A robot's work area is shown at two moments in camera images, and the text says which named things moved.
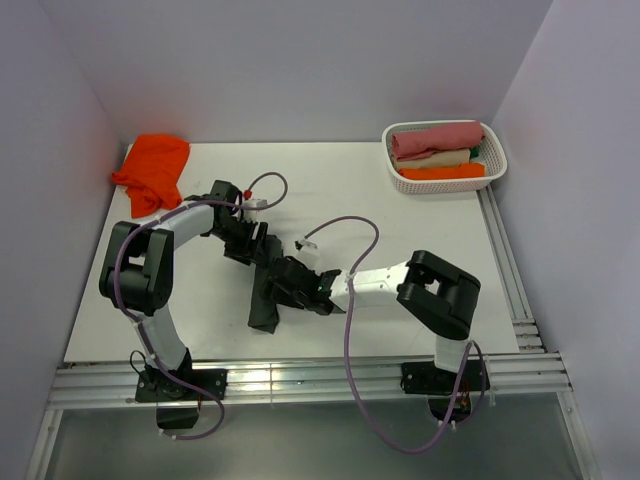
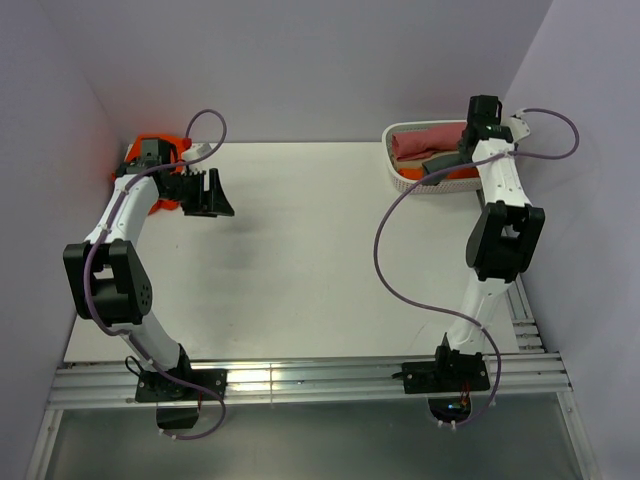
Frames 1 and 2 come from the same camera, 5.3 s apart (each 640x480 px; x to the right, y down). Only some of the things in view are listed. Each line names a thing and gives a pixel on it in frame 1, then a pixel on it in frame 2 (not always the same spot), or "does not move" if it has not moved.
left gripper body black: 238,238 → 189,190
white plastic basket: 490,151 does not move
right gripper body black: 293,298 → 464,152
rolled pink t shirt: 447,137 does not move
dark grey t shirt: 265,310 → 435,165
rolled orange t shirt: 465,170 does not move
